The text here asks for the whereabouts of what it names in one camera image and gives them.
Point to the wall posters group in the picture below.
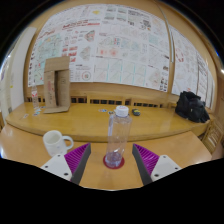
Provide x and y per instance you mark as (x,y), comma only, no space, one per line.
(113,43)

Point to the wooden chairs group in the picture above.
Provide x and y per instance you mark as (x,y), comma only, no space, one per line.
(213,135)

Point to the black bag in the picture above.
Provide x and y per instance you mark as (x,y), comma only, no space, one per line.
(191,106)

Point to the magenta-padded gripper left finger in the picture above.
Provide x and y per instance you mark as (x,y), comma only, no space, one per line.
(71,161)

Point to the flat round red coaster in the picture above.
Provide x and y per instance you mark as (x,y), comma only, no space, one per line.
(105,163)

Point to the small clear plastic bottle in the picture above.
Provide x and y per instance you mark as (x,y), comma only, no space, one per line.
(35,98)

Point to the white ceramic mug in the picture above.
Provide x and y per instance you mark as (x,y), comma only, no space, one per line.
(55,143)

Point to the brown cardboard box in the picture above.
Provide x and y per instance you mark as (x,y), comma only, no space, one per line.
(56,83)

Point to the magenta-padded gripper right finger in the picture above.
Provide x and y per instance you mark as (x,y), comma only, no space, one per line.
(151,163)

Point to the small dark round object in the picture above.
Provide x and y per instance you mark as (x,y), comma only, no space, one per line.
(136,112)

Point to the clear plastic water bottle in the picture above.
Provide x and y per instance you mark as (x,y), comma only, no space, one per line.
(117,136)

